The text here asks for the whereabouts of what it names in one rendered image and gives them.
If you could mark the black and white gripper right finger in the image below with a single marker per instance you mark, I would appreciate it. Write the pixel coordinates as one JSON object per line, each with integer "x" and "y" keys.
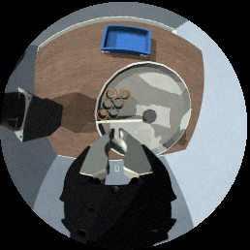
{"x": 139, "y": 161}

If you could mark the blue crate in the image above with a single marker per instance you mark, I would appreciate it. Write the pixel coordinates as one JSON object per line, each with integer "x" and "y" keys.
{"x": 118, "y": 37}

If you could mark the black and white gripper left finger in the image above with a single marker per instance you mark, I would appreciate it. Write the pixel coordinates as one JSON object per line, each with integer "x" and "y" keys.
{"x": 92, "y": 162}

